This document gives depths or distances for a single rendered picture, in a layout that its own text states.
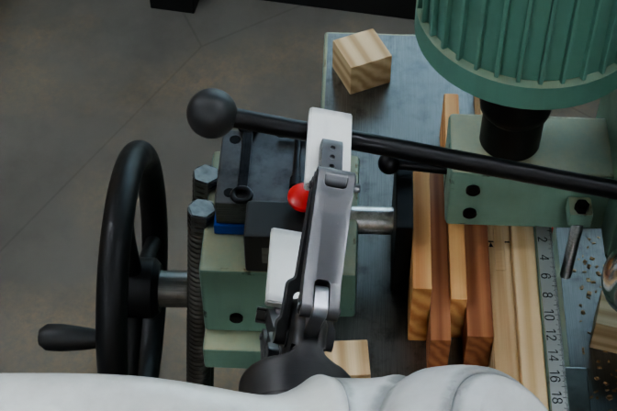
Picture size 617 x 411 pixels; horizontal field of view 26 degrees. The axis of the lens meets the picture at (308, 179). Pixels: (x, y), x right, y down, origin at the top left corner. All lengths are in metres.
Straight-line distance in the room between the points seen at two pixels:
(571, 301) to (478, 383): 0.73
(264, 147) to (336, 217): 0.34
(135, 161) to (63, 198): 1.25
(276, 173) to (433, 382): 0.56
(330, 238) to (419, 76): 0.56
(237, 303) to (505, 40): 0.37
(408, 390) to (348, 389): 0.04
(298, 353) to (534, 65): 0.28
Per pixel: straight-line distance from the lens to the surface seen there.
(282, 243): 1.02
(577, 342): 1.31
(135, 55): 2.73
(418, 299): 1.12
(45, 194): 2.50
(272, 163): 1.16
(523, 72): 0.97
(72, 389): 0.63
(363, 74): 1.35
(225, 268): 1.14
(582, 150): 1.15
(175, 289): 1.30
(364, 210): 1.18
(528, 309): 1.14
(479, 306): 1.14
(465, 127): 1.15
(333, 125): 0.92
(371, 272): 1.21
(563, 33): 0.95
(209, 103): 0.90
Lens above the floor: 1.87
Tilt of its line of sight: 49 degrees down
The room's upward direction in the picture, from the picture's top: straight up
